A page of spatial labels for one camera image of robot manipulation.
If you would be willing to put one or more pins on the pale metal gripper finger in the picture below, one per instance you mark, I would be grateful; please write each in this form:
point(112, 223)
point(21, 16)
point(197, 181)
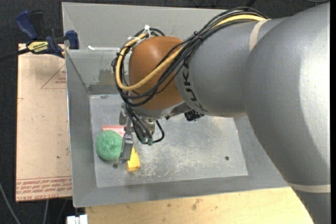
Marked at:
point(127, 150)

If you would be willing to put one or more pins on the yellow block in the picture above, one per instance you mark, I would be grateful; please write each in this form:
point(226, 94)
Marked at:
point(134, 161)

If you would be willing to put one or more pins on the green ball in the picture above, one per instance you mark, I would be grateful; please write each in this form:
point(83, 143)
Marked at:
point(108, 145)

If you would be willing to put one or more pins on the pink flat thing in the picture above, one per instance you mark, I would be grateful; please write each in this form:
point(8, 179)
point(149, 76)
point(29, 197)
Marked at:
point(113, 128)

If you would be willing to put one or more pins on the grey metal bin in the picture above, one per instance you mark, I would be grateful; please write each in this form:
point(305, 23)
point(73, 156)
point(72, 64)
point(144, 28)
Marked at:
point(189, 154)

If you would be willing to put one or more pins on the brown cardboard board red print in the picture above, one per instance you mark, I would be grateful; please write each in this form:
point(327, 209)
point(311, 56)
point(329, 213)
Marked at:
point(42, 118)

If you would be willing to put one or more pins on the black cylinder on white bracket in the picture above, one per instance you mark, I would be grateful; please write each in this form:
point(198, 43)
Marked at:
point(192, 115)

